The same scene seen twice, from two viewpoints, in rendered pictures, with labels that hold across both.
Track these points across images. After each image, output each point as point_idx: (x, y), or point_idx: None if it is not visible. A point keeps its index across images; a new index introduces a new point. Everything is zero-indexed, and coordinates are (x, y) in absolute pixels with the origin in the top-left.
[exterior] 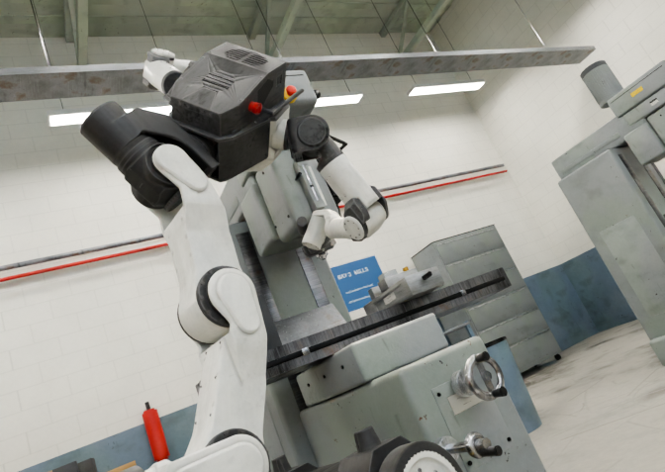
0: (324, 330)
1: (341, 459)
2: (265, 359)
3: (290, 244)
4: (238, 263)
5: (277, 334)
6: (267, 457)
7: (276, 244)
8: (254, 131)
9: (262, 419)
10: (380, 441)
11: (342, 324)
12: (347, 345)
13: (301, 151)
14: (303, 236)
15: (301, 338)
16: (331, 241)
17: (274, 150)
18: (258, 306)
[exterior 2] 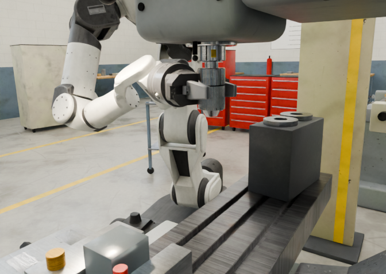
0: (205, 204)
1: (150, 219)
2: (165, 163)
3: (348, 11)
4: (163, 110)
5: (248, 176)
6: (170, 194)
7: (326, 20)
8: (126, 16)
9: (173, 184)
10: (129, 221)
11: (189, 215)
12: (173, 222)
13: (103, 39)
14: (234, 46)
15: (222, 192)
16: (166, 97)
17: (127, 18)
18: (158, 138)
